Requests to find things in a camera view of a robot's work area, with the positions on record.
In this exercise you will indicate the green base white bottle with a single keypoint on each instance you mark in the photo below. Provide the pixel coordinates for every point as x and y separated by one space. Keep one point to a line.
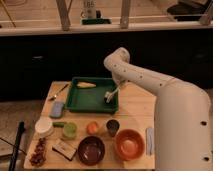
90 15

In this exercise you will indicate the white blue flat tool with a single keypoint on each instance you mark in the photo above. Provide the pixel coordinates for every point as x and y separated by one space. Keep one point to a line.
150 141

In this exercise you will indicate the orange bowl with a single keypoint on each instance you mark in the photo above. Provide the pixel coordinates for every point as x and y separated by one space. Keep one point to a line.
129 144

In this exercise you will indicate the blue sponge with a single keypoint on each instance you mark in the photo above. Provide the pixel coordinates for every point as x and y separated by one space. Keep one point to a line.
57 109

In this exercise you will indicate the dark metal cup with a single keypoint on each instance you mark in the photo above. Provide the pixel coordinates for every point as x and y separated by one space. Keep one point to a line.
112 127

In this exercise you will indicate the black pole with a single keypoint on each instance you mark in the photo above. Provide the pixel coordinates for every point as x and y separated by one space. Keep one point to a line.
16 146

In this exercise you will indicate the green cucumber piece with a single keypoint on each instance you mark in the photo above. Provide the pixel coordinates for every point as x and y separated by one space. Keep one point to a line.
59 124

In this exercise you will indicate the brown small box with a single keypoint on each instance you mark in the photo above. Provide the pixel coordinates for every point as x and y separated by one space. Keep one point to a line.
64 149

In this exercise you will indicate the white lidded cup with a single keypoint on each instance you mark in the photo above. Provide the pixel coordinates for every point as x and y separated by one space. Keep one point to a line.
44 127

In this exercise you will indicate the orange fruit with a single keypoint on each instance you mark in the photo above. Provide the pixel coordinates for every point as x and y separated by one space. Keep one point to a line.
92 128

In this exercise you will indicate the metal spoon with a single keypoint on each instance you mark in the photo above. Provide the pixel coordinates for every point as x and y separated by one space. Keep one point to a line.
57 93

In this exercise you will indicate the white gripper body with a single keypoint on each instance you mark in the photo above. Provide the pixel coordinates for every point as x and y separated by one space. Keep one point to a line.
118 80

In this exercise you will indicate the dark purple bowl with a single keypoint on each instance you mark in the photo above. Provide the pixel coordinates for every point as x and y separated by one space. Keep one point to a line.
91 150

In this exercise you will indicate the green cup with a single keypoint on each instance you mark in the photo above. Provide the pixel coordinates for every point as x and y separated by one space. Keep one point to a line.
69 130

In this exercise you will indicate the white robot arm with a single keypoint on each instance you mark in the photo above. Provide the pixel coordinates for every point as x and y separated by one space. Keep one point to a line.
181 115

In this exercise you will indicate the white dish brush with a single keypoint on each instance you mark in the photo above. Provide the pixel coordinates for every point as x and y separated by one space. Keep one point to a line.
109 95

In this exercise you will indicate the green plastic tray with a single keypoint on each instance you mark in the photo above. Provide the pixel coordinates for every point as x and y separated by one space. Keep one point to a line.
91 100

